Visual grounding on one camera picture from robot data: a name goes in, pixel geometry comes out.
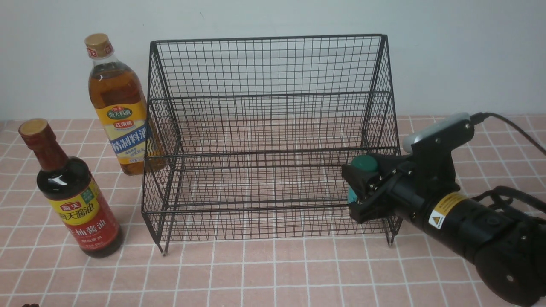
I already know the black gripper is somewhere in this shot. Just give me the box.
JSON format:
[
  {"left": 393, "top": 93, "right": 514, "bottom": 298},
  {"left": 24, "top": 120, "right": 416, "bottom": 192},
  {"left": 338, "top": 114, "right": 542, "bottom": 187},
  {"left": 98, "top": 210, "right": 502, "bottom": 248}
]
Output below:
[{"left": 341, "top": 124, "right": 475, "bottom": 224}]

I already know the small green-capped seasoning bottle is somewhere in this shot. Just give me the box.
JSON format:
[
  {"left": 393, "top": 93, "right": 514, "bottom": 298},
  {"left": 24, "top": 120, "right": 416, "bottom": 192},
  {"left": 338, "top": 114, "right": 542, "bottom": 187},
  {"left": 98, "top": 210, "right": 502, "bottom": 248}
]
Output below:
[{"left": 347, "top": 155, "right": 378, "bottom": 204}]

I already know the amber cooking wine bottle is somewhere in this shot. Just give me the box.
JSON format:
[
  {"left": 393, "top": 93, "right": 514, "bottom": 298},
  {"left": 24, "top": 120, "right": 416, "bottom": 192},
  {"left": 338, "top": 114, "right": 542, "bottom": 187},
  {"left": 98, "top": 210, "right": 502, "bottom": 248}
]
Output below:
[{"left": 84, "top": 33, "right": 166, "bottom": 176}]

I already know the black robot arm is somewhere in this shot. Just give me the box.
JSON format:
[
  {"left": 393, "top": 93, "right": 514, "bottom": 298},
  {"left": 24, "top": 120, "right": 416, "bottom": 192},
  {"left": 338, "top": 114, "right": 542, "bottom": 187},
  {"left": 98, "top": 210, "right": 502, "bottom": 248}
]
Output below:
[{"left": 341, "top": 120, "right": 545, "bottom": 307}]

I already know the dark soy sauce bottle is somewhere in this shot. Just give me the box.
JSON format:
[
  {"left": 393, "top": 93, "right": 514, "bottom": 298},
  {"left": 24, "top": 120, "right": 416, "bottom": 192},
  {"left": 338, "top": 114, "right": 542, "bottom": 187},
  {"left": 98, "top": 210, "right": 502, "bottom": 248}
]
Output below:
[{"left": 19, "top": 118, "right": 124, "bottom": 258}]

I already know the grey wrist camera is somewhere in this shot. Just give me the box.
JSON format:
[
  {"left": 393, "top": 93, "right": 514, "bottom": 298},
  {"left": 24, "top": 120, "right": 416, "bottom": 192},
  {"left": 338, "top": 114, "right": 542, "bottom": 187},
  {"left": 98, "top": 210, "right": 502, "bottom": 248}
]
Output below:
[{"left": 402, "top": 112, "right": 470, "bottom": 154}]

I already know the black wire mesh shelf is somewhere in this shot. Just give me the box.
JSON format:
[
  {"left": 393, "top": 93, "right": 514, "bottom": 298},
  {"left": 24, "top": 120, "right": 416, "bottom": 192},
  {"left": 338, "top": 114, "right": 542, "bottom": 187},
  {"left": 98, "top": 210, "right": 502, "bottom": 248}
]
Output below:
[{"left": 142, "top": 34, "right": 402, "bottom": 255}]

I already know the black cable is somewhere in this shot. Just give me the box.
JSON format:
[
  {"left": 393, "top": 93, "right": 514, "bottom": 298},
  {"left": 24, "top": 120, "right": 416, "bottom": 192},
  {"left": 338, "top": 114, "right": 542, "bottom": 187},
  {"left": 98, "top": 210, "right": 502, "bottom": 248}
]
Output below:
[{"left": 469, "top": 112, "right": 546, "bottom": 156}]

